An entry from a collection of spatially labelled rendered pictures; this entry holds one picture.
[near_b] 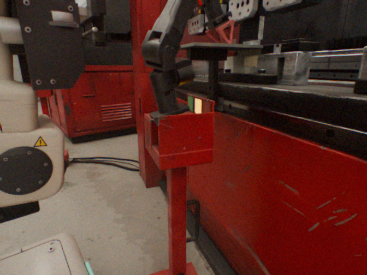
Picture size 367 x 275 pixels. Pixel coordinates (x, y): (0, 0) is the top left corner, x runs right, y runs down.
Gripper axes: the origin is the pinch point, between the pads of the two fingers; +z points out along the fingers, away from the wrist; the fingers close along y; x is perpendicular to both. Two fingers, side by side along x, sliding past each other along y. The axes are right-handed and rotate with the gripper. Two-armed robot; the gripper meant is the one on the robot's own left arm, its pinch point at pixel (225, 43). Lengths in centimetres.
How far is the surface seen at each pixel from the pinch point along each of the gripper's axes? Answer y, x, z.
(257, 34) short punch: -4.7, -10.4, 2.2
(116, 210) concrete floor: 64, 82, 71
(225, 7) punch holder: 14.7, -14.5, -9.9
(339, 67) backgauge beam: -20.2, -26.6, 23.3
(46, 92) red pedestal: 154, 87, -13
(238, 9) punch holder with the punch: 2.6, -11.5, -7.8
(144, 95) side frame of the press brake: 85, 23, 18
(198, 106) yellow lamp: -14.2, 24.3, 9.8
